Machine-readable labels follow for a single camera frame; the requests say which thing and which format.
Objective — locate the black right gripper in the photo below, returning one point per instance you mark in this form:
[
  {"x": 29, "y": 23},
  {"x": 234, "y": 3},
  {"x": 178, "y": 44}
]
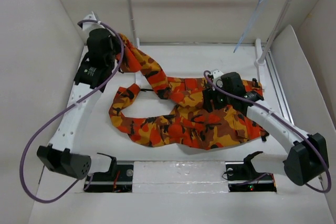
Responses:
[{"x": 208, "y": 94}]

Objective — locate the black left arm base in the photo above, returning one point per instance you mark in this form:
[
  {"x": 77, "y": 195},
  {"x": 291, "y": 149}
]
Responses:
[{"x": 120, "y": 181}]

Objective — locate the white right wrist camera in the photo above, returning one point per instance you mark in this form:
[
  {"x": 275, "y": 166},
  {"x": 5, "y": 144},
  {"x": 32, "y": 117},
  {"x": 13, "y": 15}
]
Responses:
[{"x": 216, "y": 78}]

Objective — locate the white foam board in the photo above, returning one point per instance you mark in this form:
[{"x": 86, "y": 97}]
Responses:
[{"x": 306, "y": 104}]

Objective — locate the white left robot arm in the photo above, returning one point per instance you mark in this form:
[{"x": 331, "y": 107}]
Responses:
[{"x": 63, "y": 154}]

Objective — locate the orange camouflage trousers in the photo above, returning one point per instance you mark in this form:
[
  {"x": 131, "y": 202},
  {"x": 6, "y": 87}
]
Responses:
[{"x": 188, "y": 123}]

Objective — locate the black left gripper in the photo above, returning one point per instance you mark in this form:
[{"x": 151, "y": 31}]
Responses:
[{"x": 117, "y": 44}]

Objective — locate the aluminium side rail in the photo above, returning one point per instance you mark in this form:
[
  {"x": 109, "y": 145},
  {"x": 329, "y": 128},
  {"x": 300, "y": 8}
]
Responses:
[{"x": 277, "y": 86}]

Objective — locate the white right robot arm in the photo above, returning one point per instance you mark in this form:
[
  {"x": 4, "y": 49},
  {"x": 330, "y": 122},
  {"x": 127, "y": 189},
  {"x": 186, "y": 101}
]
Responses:
[{"x": 306, "y": 154}]

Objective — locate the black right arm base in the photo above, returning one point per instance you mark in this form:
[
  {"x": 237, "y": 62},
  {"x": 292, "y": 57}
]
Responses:
[{"x": 242, "y": 178}]

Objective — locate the blue wire hanger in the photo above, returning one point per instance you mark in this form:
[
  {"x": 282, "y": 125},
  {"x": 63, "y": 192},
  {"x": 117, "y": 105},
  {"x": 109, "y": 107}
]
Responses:
[{"x": 260, "y": 6}]

